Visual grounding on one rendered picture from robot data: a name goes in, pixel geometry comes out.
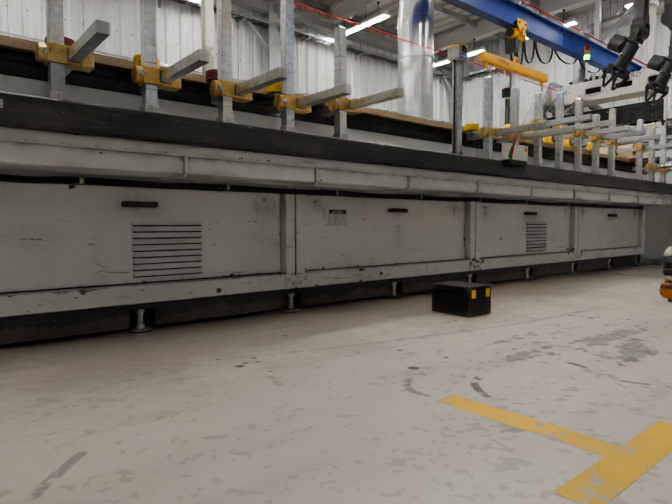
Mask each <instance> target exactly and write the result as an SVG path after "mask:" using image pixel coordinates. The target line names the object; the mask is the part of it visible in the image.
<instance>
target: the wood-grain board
mask: <svg viewBox="0 0 672 504"><path fill-rule="evenodd" d="M35 45H36V42H35V41H30V40H25V39H20V38H15V37H10V36H4V35H0V48H2V49H8V50H13V51H19V52H24V53H30V54H35ZM94 65H95V66H100V67H106V68H111V69H117V70H122V71H128V72H132V68H133V61H131V60H126V59H121V58H116V57H111V56H106V55H101V54H96V53H94ZM181 81H182V82H188V83H193V84H198V85H204V86H210V83H207V82H206V75H202V74H197V73H192V72H191V73H189V74H187V75H185V76H183V77H181ZM252 94H253V95H258V96H264V97H269V98H275V97H274V96H273V95H269V94H267V90H266V87H265V88H262V89H259V90H257V91H254V92H252ZM361 114H362V115H367V116H373V117H378V118H384V119H389V120H395V121H400V122H405V123H411V124H416V125H422V126H427V127H433V128H438V129H444V130H449V131H452V124H450V123H445V122H440V121H434V120H429V119H424V118H419V117H414V116H409V115H404V114H399V113H394V112H389V111H384V110H379V109H374V108H369V107H363V108H361ZM520 144H525V145H531V146H534V140H531V139H527V142H526V143H520ZM542 148H547V149H553V150H555V144H551V143H546V142H542ZM563 152H569V153H574V148H571V147H566V146H563ZM582 155H585V156H591V157H592V153H591V152H590V151H586V150H582ZM599 158H602V159H607V160H608V155H606V154H601V153H599ZM615 161H618V162H623V163H629V164H634V163H631V162H630V159H627V158H622V157H617V156H615ZM634 165H635V164H634Z"/></svg>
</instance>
